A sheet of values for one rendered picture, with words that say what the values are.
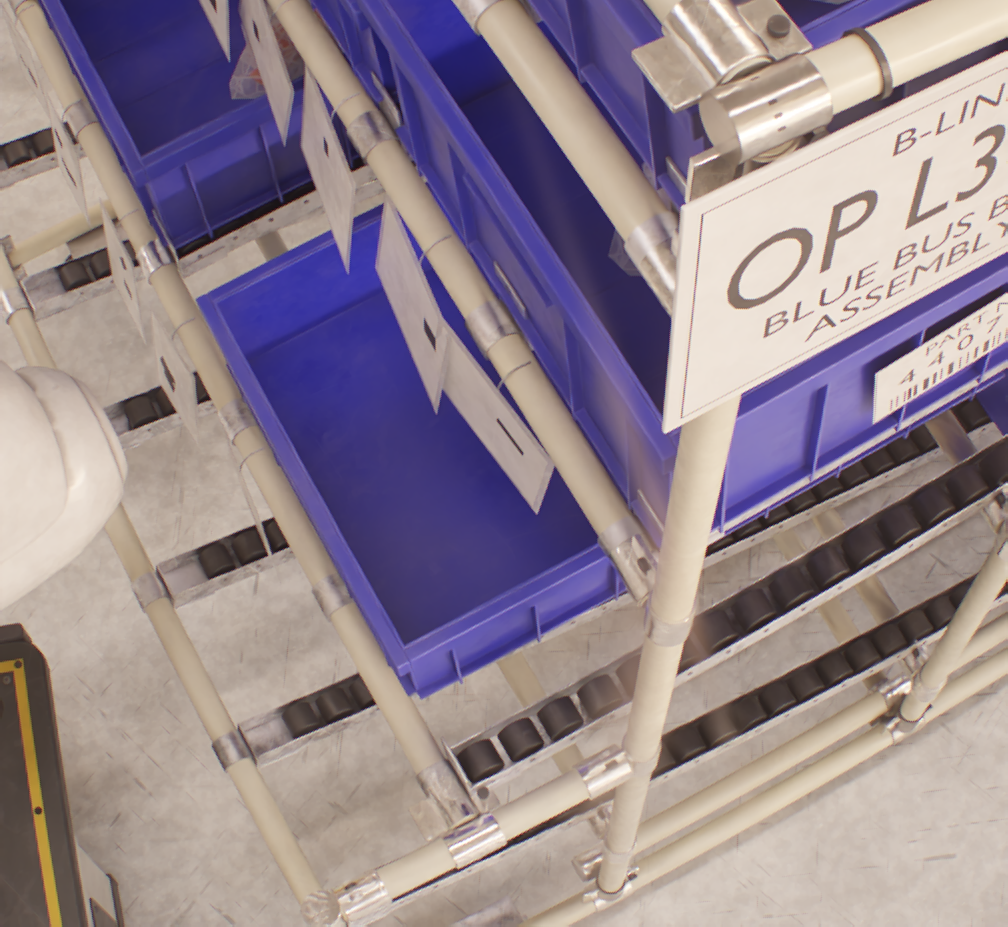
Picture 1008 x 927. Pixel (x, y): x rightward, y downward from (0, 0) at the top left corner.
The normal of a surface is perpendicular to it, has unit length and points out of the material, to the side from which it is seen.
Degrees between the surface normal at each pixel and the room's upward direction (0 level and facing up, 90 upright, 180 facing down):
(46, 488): 68
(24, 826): 0
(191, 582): 11
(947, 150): 90
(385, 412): 3
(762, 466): 90
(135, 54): 3
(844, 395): 90
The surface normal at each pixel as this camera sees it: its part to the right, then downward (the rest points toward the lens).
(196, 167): 0.47, 0.79
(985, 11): 0.20, -0.02
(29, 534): 0.60, 0.58
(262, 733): 0.15, -0.50
